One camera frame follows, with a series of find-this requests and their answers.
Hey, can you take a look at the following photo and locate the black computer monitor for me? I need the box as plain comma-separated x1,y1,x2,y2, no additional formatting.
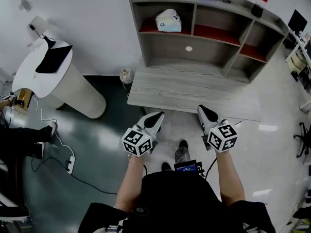
288,9,308,36

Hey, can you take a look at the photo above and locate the cola bottle with red label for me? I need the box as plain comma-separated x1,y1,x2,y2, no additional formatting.
251,0,271,18

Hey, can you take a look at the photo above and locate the white plastic tissues pack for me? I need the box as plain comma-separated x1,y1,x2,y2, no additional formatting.
155,8,182,33

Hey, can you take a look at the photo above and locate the black cloth pad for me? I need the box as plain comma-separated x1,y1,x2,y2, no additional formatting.
35,45,73,74

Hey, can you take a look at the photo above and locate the person's camouflage trouser leg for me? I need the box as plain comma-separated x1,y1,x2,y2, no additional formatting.
174,147,190,165

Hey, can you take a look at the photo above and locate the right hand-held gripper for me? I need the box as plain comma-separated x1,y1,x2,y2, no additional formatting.
197,105,238,153

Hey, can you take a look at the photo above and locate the white power cable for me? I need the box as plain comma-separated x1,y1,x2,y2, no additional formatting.
34,97,75,159

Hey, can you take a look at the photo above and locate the white shade table lamp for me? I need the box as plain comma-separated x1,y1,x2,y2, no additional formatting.
28,15,56,49

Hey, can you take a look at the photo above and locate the person's black shirt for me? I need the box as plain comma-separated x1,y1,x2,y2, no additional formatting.
77,171,276,233

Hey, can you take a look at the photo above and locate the white wall socket box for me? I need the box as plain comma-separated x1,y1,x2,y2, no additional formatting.
18,0,32,11

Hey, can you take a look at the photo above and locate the white office table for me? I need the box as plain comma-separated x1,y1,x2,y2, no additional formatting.
285,24,311,64

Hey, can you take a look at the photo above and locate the white round pedestal table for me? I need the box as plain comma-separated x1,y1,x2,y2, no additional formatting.
11,39,107,119

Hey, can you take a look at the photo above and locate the person's left forearm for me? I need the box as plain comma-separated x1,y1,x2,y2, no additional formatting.
114,154,144,212

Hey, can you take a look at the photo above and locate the person's right forearm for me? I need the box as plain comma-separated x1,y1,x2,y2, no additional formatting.
215,150,245,207

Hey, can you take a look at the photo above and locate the black device with blue screen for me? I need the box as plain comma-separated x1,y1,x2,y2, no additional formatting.
173,159,204,173

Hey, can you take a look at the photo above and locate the grey wooden shelf unit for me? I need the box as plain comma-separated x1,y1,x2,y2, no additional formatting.
127,0,290,83

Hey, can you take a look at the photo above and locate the black office chair base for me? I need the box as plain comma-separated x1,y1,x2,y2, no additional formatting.
293,122,311,158

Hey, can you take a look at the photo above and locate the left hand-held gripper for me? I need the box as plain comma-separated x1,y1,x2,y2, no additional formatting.
121,111,165,157

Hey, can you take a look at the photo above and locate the white power strip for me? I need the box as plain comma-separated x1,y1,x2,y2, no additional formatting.
67,156,76,174

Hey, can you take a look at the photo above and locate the black floor cable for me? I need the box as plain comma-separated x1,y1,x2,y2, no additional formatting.
31,156,117,195

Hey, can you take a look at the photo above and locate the white coiled cable bundle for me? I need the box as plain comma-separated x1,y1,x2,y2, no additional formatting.
120,68,135,84

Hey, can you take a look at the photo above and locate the brown wooden box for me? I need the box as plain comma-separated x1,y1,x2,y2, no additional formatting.
17,88,34,111

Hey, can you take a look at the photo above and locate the grey desk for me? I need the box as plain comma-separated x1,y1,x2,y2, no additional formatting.
127,64,262,122

